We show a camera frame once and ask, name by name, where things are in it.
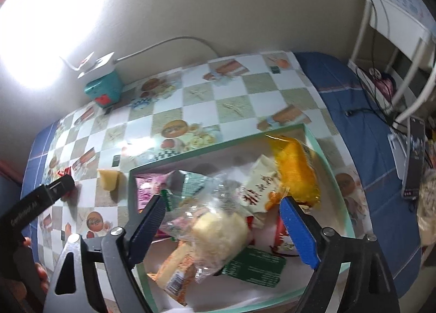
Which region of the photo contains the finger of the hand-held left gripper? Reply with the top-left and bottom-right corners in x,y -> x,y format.
44,175 -> 76,202

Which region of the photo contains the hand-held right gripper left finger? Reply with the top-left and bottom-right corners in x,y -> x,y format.
43,194 -> 166,313

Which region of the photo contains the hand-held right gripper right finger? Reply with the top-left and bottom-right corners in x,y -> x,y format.
278,195 -> 401,313

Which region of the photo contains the red snack packet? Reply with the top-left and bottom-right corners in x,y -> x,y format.
56,167 -> 78,203

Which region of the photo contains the dark red biscuit packet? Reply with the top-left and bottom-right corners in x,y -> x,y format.
250,212 -> 300,256

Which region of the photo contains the pink cake roll packet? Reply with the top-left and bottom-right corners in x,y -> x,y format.
135,172 -> 174,213

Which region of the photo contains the yellow jelly cup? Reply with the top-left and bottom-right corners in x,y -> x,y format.
98,168 -> 127,193

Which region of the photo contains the beige bread packet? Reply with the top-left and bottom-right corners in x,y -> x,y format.
148,241 -> 198,307

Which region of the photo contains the dark green snack packet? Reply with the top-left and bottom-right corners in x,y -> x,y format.
221,247 -> 287,289

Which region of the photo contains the white biscuit snack packet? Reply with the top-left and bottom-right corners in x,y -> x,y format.
238,154 -> 290,215

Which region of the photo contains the yellow clear snack bag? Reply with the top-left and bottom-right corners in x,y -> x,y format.
266,134 -> 322,208

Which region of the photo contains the light green biscuit packet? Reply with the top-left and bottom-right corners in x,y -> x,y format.
177,170 -> 219,208

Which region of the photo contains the clear round bread packet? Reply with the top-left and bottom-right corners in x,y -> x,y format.
160,166 -> 259,283

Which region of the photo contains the white box with green rim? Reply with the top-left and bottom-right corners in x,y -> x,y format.
128,123 -> 355,313

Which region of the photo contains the person's left hand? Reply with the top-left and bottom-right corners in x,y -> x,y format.
22,236 -> 50,295

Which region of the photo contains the teal cube box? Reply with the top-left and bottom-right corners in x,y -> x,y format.
83,71 -> 124,109

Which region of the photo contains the white flat device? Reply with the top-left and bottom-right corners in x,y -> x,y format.
387,131 -> 409,181

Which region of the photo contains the white power strip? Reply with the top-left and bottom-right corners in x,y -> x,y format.
77,51 -> 116,78

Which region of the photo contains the fluffy beige object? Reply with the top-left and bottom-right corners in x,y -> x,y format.
416,167 -> 436,249

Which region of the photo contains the black smartphone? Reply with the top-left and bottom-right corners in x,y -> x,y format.
401,116 -> 427,202

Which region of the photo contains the checked patterned tablecloth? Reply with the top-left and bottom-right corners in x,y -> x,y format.
29,50 -> 373,313

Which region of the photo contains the pink and black round object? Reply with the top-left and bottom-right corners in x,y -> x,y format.
370,68 -> 397,104

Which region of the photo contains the white rack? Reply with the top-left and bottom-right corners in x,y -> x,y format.
347,0 -> 436,124

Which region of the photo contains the black cable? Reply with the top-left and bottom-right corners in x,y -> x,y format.
345,61 -> 406,128

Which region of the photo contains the white power cable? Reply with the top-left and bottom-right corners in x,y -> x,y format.
114,36 -> 219,62

